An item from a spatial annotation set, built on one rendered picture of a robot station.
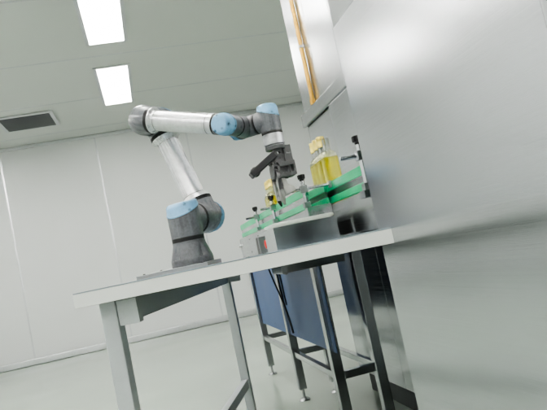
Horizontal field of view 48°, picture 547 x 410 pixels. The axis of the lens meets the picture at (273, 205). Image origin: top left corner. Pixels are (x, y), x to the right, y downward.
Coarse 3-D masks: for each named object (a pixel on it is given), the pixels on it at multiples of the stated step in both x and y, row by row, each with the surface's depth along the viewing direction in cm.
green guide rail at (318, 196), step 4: (320, 188) 237; (324, 188) 232; (312, 192) 249; (316, 192) 243; (320, 192) 238; (324, 192) 234; (308, 196) 256; (312, 196) 250; (316, 196) 245; (320, 196) 240; (324, 196) 235; (312, 200) 252; (316, 200) 246; (320, 200) 241; (324, 200) 235; (328, 200) 232; (312, 204) 252; (316, 204) 246; (320, 204) 241
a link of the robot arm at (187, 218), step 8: (192, 200) 218; (168, 208) 217; (176, 208) 215; (184, 208) 215; (192, 208) 216; (200, 208) 222; (168, 216) 217; (176, 216) 215; (184, 216) 215; (192, 216) 216; (200, 216) 219; (208, 216) 224; (168, 224) 218; (176, 224) 215; (184, 224) 214; (192, 224) 215; (200, 224) 219; (176, 232) 215; (184, 232) 214; (192, 232) 215; (200, 232) 217
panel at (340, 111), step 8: (344, 96) 244; (336, 104) 255; (344, 104) 246; (336, 112) 257; (344, 112) 248; (336, 120) 259; (344, 120) 250; (352, 120) 241; (336, 128) 261; (344, 128) 251; (352, 128) 242; (336, 136) 263; (344, 136) 253; (344, 144) 255; (352, 144) 246; (344, 152) 257; (352, 152) 247; (344, 160) 258; (352, 160) 249; (344, 168) 260; (352, 168) 251
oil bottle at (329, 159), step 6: (330, 150) 238; (324, 156) 237; (330, 156) 237; (336, 156) 237; (324, 162) 237; (330, 162) 236; (336, 162) 237; (324, 168) 238; (330, 168) 236; (336, 168) 237; (324, 174) 240; (330, 174) 236; (336, 174) 236; (330, 180) 236
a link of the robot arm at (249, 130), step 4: (240, 116) 216; (244, 116) 221; (248, 116) 220; (252, 116) 218; (244, 120) 215; (248, 120) 218; (252, 120) 218; (248, 124) 217; (252, 124) 218; (244, 128) 215; (248, 128) 218; (252, 128) 218; (244, 132) 216; (248, 132) 219; (252, 132) 219; (256, 132) 219; (240, 136) 217; (244, 136) 219; (248, 136) 221; (236, 140) 224
